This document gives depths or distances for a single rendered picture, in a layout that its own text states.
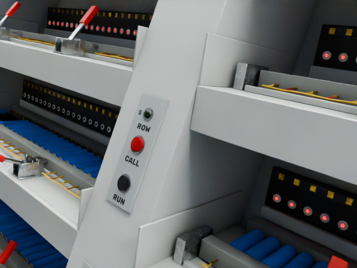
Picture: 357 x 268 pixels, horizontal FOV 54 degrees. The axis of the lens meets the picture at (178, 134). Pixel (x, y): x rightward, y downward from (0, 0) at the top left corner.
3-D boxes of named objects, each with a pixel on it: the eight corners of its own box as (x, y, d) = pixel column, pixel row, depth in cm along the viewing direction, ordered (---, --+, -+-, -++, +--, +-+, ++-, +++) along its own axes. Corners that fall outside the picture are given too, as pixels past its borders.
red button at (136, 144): (137, 153, 36) (143, 139, 36) (127, 149, 37) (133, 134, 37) (144, 155, 37) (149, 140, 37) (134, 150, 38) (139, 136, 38)
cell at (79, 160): (101, 167, 61) (68, 172, 56) (95, 164, 62) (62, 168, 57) (102, 157, 60) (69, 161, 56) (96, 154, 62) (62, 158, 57)
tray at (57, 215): (74, 266, 41) (82, 190, 39) (-74, 132, 78) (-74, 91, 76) (184, 222, 56) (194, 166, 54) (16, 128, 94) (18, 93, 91)
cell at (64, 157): (94, 163, 62) (61, 168, 57) (88, 160, 63) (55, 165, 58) (95, 153, 62) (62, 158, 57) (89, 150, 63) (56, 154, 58)
